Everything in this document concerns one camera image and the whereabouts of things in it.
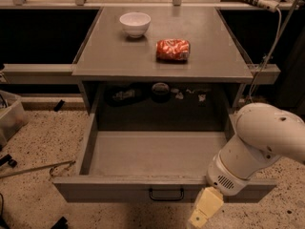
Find black clip on floor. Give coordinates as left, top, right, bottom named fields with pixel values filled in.
left=0, top=155, right=17, bottom=168

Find grey side rail beam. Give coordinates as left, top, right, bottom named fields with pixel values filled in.
left=0, top=64, right=77, bottom=85

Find dark object in drawer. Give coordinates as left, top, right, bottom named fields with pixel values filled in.
left=104, top=84, right=147, bottom=107

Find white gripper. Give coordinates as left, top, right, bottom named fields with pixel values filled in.
left=188, top=135, right=279, bottom=229

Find black block on floor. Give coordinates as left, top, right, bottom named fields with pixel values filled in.
left=53, top=99, right=65, bottom=112

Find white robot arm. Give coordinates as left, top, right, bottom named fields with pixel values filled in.
left=188, top=103, right=305, bottom=229

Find crumpled white scraps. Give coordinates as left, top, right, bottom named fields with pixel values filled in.
left=171, top=88, right=210, bottom=103

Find clear plastic storage bin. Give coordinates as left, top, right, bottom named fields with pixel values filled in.
left=0, top=91, right=28, bottom=148

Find metal rod on floor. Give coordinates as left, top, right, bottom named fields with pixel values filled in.
left=0, top=160, right=75, bottom=179

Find grey drawer cabinet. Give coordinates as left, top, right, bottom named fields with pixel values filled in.
left=73, top=6, right=252, bottom=131

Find white cable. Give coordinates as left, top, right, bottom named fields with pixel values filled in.
left=247, top=7, right=283, bottom=104

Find round dark can in drawer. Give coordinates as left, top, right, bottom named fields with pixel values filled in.
left=151, top=82, right=171, bottom=103

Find grey top drawer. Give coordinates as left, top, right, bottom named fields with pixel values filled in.
left=52, top=81, right=278, bottom=204

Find black object bottom edge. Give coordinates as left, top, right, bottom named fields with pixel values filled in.
left=51, top=217, right=68, bottom=229

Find white ceramic bowl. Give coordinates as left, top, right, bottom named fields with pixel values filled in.
left=119, top=12, right=151, bottom=38

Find crushed orange soda can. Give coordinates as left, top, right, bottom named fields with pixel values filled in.
left=156, top=39, right=191, bottom=61

